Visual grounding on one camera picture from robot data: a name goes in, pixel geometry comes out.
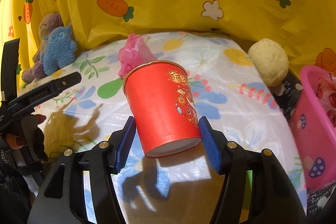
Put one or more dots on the red paper cup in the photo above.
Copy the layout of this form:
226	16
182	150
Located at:
161	101

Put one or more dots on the purple teddy bear plush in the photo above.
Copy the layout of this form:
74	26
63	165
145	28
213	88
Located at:
47	25

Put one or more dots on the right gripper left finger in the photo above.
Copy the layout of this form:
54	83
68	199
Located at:
61	197

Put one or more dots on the left gloved hand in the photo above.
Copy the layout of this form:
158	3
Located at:
22	154

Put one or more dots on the large red snack wrapper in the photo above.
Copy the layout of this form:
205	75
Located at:
326	98

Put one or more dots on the black mickey print bag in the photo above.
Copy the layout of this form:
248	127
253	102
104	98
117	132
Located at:
287	95

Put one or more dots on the floral bed sheet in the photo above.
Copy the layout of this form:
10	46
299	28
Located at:
225	87

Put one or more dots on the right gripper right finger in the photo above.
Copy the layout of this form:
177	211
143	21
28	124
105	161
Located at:
273	196

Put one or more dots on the blue monster plush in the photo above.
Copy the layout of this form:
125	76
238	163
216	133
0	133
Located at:
59	50

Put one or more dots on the cream round plush ball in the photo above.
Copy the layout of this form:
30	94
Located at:
270	60

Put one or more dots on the pink plastic bag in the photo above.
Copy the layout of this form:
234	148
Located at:
133	54

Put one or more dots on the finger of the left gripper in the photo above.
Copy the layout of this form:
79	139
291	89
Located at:
28	101

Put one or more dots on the pink plastic bucket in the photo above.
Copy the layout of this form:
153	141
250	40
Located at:
313	133

